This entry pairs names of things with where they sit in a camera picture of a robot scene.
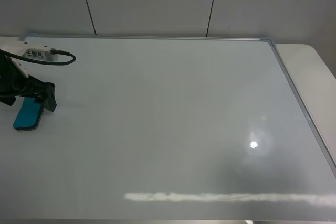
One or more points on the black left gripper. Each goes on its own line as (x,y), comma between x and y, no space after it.
(13,85)

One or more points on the blue whiteboard eraser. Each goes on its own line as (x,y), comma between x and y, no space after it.
(29,115)

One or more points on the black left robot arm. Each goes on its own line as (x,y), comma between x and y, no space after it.
(15,83)

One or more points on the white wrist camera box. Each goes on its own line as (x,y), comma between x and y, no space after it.
(28,51)

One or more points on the white whiteboard with aluminium frame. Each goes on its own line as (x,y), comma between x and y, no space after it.
(155,128)

